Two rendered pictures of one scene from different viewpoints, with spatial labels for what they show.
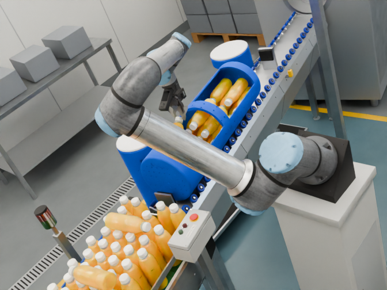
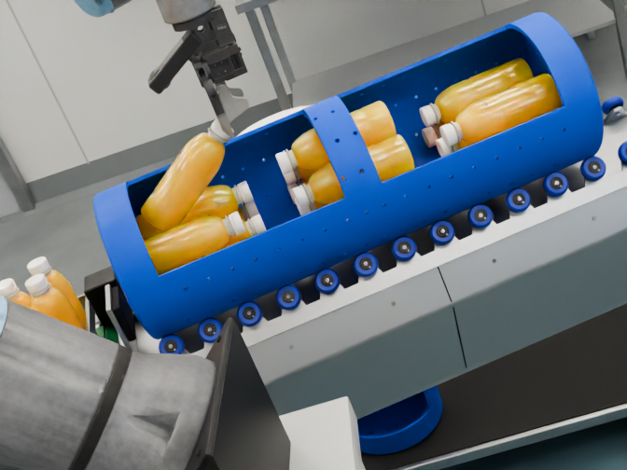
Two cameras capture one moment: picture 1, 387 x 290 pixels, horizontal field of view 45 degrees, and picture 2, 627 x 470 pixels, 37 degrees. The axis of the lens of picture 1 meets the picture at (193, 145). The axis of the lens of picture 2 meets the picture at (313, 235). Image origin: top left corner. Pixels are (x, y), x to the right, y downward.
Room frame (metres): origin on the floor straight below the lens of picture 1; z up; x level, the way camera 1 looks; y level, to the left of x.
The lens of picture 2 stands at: (0.98, -1.14, 1.81)
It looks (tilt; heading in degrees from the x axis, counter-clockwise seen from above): 27 degrees down; 45
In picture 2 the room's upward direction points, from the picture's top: 21 degrees counter-clockwise
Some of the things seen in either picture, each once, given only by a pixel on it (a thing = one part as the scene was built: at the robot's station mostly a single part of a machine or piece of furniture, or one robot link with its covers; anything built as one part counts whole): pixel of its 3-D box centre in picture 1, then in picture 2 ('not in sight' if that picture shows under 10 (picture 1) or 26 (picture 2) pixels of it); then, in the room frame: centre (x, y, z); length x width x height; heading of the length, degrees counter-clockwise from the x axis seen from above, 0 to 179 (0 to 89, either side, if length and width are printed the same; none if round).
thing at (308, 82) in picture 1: (310, 88); not in sight; (3.36, -1.09, 0.31); 0.06 x 0.06 x 0.63; 48
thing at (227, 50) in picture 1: (228, 50); not in sight; (3.11, -0.49, 1.03); 0.28 x 0.28 x 0.01
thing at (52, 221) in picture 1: (48, 220); not in sight; (1.77, 0.75, 1.18); 0.06 x 0.06 x 0.05
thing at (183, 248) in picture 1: (192, 235); not in sight; (1.46, 0.15, 1.05); 0.20 x 0.10 x 0.10; 138
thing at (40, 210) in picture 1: (48, 221); not in sight; (1.77, 0.75, 1.18); 0.06 x 0.06 x 0.16
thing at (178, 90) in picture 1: (173, 92); (209, 48); (2.06, -0.01, 1.41); 0.09 x 0.08 x 0.12; 138
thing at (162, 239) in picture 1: (167, 245); not in sight; (1.52, 0.27, 1.00); 0.07 x 0.07 x 0.19
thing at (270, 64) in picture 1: (268, 58); not in sight; (2.80, -0.67, 1.00); 0.10 x 0.04 x 0.15; 48
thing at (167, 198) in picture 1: (167, 202); (125, 322); (1.81, 0.22, 0.99); 0.10 x 0.02 x 0.12; 48
